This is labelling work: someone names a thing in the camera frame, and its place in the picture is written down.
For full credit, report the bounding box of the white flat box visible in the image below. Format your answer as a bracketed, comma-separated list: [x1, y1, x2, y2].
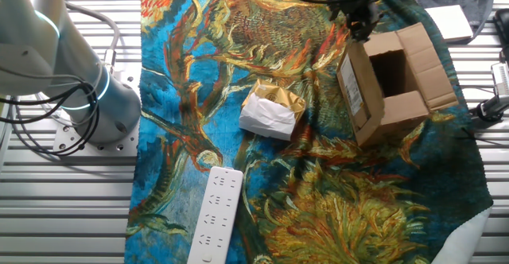
[424, 4, 474, 43]

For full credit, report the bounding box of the black bracket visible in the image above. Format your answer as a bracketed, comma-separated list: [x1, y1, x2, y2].
[494, 8, 509, 62]

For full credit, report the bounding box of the white power strip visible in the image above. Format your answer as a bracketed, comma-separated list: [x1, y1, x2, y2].
[186, 165, 244, 264]

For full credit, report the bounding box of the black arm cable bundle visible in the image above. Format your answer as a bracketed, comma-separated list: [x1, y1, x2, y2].
[0, 79, 100, 160]

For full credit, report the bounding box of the silver camera on mount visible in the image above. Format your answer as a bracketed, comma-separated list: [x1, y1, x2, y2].
[491, 61, 509, 98]

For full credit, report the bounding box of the brown cardboard box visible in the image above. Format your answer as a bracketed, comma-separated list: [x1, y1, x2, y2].
[336, 21, 459, 148]

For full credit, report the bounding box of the sunflower painting cloth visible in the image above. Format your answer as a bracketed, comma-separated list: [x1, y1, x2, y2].
[123, 0, 494, 264]

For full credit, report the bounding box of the thin black wire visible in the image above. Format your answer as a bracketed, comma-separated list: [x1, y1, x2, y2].
[454, 126, 509, 146]

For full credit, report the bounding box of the gold tissue pack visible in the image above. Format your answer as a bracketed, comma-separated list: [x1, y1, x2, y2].
[238, 78, 307, 142]

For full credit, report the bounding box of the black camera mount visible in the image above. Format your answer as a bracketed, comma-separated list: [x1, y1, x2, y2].
[470, 95, 509, 122]

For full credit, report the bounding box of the thick grey cable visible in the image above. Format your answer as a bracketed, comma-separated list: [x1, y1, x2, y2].
[65, 2, 121, 75]

